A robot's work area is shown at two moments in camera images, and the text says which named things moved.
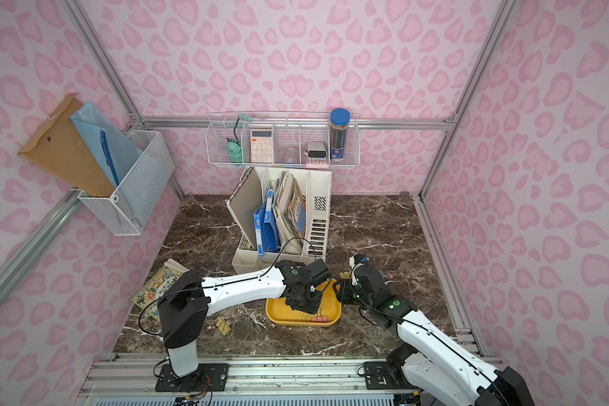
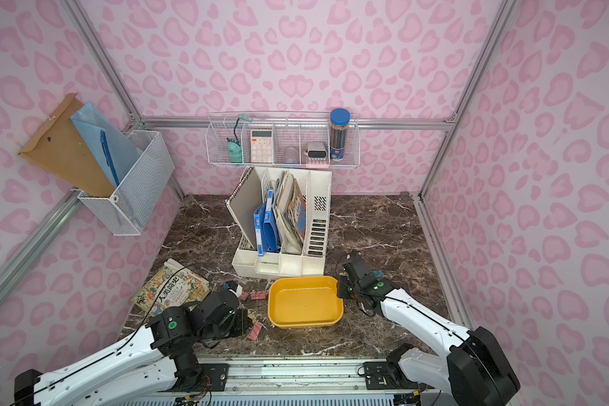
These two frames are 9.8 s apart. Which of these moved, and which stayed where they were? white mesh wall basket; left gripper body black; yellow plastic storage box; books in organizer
Moved: left gripper body black
Stayed: books in organizer; yellow plastic storage box; white mesh wall basket
